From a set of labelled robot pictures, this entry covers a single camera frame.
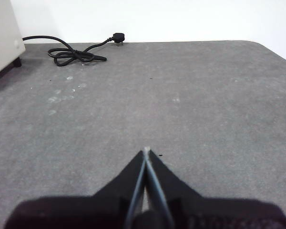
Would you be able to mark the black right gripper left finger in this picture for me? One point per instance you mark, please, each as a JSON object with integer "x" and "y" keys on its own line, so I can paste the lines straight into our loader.
{"x": 85, "y": 212}

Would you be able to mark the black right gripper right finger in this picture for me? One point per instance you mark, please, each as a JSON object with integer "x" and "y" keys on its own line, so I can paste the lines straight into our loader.
{"x": 217, "y": 212}

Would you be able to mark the cream Toshiba toaster oven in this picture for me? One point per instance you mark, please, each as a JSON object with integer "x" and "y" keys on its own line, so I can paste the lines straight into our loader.
{"x": 2, "y": 35}

